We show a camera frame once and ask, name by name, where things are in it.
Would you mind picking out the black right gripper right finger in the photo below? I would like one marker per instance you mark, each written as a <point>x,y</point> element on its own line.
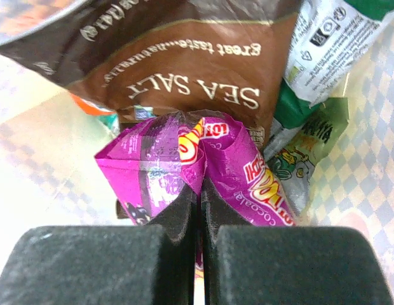
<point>292,267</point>

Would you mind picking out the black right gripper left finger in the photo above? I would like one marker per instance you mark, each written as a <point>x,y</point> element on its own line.
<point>98,267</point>

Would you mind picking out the purple candy snack bag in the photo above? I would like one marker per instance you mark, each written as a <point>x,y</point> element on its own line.
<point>149,164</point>

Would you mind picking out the blue checkered paper bag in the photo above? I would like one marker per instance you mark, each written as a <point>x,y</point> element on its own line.
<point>48,175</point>

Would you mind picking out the brown sea salt chips bag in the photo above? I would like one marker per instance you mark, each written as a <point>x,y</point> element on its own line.
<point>165,56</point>

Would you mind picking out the orange snack packet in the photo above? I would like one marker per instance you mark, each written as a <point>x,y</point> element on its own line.
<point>108,118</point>

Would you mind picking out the white green snack packet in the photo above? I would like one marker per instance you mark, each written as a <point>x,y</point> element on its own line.
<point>329,38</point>

